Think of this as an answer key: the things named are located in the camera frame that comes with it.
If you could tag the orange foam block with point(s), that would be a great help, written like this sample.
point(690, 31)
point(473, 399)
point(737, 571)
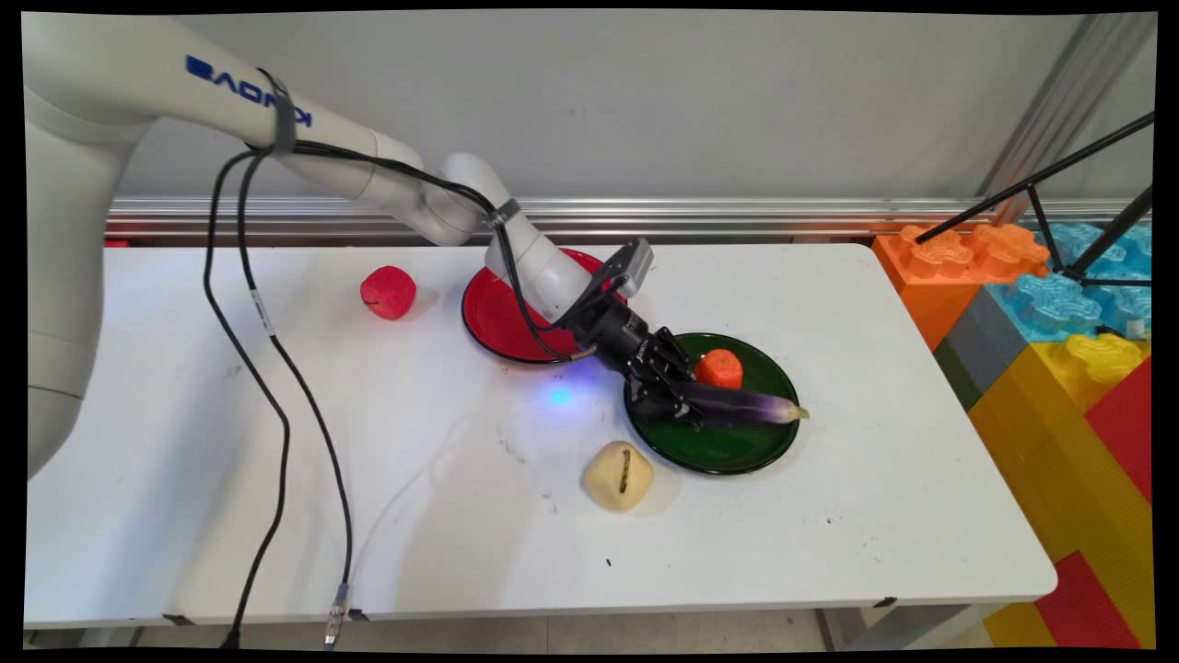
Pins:
point(930, 285)

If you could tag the small white cube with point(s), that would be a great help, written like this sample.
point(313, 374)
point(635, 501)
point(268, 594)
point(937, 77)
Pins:
point(1136, 329)

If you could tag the red plate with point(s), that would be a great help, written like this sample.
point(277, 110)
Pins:
point(497, 318)

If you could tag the purple toy eggplant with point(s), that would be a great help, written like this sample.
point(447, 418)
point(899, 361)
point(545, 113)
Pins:
point(746, 403)

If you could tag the dark green plate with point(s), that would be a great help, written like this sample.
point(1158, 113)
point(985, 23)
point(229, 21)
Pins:
point(728, 449)

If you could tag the light blue foam block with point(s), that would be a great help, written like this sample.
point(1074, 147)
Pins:
point(1050, 308)

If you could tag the black tripod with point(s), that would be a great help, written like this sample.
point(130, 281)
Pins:
point(1045, 216)

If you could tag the white table leg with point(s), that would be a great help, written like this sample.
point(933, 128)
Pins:
point(884, 631)

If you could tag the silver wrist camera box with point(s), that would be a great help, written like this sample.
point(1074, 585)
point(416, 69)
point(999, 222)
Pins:
point(631, 265)

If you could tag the aluminium rail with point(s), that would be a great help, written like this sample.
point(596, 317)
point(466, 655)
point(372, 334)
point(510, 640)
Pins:
point(737, 216)

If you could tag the orange toy fruit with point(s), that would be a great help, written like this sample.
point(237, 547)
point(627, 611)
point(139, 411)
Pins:
point(720, 368)

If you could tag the red toy apple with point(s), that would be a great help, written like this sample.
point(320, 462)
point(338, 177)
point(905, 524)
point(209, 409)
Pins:
point(389, 293)

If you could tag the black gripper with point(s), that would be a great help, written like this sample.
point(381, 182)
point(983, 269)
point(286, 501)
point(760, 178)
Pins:
point(619, 333)

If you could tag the aluminium upright profile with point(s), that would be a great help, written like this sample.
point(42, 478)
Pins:
point(1059, 101)

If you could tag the grey foam block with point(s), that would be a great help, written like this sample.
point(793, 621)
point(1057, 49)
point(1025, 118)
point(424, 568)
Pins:
point(986, 341)

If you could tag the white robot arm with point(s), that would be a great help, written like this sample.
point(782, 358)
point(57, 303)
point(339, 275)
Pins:
point(110, 74)

